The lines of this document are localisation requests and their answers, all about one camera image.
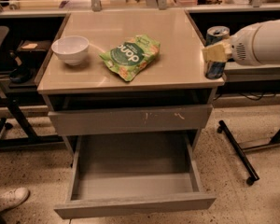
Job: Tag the green snack chip bag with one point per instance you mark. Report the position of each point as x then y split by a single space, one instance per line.
129 58

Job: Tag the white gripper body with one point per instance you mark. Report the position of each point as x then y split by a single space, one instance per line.
242 47

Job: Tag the blue silver redbull can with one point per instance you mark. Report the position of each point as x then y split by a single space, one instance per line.
214 34

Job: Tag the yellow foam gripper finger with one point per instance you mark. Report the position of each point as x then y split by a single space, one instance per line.
219 52

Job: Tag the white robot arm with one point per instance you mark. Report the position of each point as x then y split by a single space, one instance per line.
254 45

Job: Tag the white sneaker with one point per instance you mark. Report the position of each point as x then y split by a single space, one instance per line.
13 198

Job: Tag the grey drawer cabinet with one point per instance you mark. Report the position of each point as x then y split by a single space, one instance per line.
143 72

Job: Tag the white ceramic bowl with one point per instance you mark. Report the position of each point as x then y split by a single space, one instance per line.
71 50

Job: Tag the grey top drawer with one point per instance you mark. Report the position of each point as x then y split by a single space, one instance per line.
130 120

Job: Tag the open middle drawer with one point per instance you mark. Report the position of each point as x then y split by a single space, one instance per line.
133 173

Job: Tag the black wheeled stand base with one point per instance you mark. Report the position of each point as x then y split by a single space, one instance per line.
241 148

